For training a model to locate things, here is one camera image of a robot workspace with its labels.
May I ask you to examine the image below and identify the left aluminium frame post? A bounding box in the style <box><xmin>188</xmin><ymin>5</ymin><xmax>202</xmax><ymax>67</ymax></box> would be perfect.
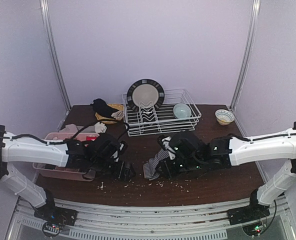
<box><xmin>39</xmin><ymin>0</ymin><xmax>72</xmax><ymax>111</ymax></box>

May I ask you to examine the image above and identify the white beige striped sock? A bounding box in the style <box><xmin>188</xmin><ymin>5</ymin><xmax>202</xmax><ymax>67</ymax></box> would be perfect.
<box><xmin>111</xmin><ymin>110</ymin><xmax>124</xmax><ymax>121</ymax></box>

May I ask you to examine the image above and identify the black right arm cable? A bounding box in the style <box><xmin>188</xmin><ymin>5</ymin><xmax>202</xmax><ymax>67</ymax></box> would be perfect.
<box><xmin>227</xmin><ymin>133</ymin><xmax>296</xmax><ymax>143</ymax></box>

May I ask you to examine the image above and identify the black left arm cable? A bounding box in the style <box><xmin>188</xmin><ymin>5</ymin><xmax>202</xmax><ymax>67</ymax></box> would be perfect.
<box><xmin>2</xmin><ymin>120</ymin><xmax>129</xmax><ymax>151</ymax></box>

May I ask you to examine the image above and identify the grey white striped underwear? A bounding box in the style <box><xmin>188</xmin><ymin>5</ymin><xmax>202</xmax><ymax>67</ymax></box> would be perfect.
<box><xmin>143</xmin><ymin>135</ymin><xmax>179</xmax><ymax>181</ymax></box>

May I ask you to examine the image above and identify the aluminium front rail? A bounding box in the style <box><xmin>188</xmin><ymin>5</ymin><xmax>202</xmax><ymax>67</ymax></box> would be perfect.
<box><xmin>5</xmin><ymin>196</ymin><xmax>296</xmax><ymax>240</ymax></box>

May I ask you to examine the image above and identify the black sock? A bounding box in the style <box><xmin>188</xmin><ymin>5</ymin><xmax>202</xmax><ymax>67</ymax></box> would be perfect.
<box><xmin>90</xmin><ymin>98</ymin><xmax>119</xmax><ymax>119</ymax></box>

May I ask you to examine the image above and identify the black rimmed beige plate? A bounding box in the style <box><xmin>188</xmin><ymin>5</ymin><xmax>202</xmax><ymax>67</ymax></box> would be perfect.
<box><xmin>126</xmin><ymin>79</ymin><xmax>165</xmax><ymax>112</ymax></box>

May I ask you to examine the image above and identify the white wire dish rack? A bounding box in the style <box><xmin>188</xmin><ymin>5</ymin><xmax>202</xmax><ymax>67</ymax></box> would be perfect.
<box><xmin>122</xmin><ymin>88</ymin><xmax>202</xmax><ymax>137</ymax></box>

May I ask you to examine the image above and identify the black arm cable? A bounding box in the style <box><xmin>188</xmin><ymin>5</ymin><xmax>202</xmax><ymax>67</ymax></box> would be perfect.
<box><xmin>227</xmin><ymin>133</ymin><xmax>296</xmax><ymax>143</ymax></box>
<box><xmin>2</xmin><ymin>120</ymin><xmax>129</xmax><ymax>151</ymax></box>

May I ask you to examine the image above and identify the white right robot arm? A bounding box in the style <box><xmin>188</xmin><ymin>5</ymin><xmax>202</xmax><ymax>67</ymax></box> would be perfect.
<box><xmin>151</xmin><ymin>121</ymin><xmax>296</xmax><ymax>206</ymax></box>

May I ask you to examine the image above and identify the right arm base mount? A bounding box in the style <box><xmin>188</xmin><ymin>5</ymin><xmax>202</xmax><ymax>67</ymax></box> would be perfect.
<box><xmin>227</xmin><ymin>205</ymin><xmax>270</xmax><ymax>237</ymax></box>

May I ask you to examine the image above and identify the right aluminium frame post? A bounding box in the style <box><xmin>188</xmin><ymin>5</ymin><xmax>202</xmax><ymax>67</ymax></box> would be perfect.
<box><xmin>229</xmin><ymin>0</ymin><xmax>261</xmax><ymax>112</ymax></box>

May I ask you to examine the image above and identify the patterned ceramic bowl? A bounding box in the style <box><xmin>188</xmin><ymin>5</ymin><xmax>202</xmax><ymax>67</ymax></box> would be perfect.
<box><xmin>215</xmin><ymin>109</ymin><xmax>235</xmax><ymax>126</ymax></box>

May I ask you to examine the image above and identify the aluminium frame post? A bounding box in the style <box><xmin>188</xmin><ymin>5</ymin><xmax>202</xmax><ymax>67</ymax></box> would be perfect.
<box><xmin>229</xmin><ymin>0</ymin><xmax>261</xmax><ymax>112</ymax></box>
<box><xmin>39</xmin><ymin>0</ymin><xmax>72</xmax><ymax>111</ymax></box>

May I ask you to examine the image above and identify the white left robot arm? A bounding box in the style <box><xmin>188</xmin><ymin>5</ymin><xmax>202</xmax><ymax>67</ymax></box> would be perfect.
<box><xmin>0</xmin><ymin>125</ymin><xmax>136</xmax><ymax>209</ymax></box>

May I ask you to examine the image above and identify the red rolled cloth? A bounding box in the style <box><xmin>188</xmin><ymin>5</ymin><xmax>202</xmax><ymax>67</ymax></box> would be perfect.
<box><xmin>86</xmin><ymin>136</ymin><xmax>97</xmax><ymax>141</ymax></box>

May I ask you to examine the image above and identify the yellow plate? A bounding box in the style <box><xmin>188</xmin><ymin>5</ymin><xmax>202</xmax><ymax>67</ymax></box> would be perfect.
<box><xmin>94</xmin><ymin>103</ymin><xmax>124</xmax><ymax>125</ymax></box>

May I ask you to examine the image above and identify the light blue bowl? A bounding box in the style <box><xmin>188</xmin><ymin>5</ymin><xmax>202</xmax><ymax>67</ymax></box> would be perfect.
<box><xmin>173</xmin><ymin>103</ymin><xmax>192</xmax><ymax>119</ymax></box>

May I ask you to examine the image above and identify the pink plastic organizer box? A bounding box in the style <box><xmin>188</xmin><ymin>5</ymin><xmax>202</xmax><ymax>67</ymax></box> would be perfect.
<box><xmin>32</xmin><ymin>132</ymin><xmax>101</xmax><ymax>180</ymax></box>

